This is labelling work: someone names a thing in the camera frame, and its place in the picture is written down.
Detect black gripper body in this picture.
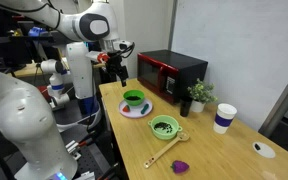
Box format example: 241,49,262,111
106,53,128,80

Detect green toy vegetable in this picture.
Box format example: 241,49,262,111
141,104,149,114

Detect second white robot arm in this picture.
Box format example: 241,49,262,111
41,42,101,132

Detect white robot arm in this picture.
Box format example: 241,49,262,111
0,0,134,180

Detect pink round plate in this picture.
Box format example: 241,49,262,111
119,99,153,118

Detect blue object on shelf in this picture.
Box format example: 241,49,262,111
28,27,45,37

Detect dark green bowl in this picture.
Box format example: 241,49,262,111
123,90,144,106

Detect red black microwave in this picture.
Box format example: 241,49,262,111
137,50,208,104

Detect light green bowl with beans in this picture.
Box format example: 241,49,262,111
148,115,183,140

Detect black cup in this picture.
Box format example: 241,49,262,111
180,96,192,117

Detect small potted plant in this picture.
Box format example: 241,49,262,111
187,79,217,113

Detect wooden spoon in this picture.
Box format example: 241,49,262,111
143,132,190,169

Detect purple toy grapes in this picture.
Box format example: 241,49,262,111
171,160,189,174

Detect white paper cup purple band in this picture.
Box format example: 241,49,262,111
213,103,237,134

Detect white lid with dark item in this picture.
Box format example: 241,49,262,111
252,142,276,159

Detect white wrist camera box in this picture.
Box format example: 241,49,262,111
113,40,132,51

